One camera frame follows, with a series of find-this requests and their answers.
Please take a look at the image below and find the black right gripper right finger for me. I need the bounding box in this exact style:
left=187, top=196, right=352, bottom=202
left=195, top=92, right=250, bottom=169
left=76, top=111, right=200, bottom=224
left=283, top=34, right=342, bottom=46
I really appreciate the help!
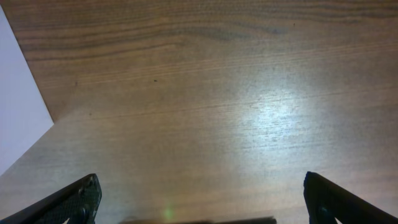
left=303, top=172, right=397, bottom=224

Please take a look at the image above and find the white cardboard box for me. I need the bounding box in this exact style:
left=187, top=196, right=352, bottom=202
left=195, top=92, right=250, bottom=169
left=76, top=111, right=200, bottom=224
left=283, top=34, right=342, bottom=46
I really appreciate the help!
left=1, top=11, right=53, bottom=174

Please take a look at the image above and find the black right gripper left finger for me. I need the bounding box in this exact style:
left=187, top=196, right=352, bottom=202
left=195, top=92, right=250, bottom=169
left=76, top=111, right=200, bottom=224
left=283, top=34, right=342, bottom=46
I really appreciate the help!
left=1, top=174, right=102, bottom=224

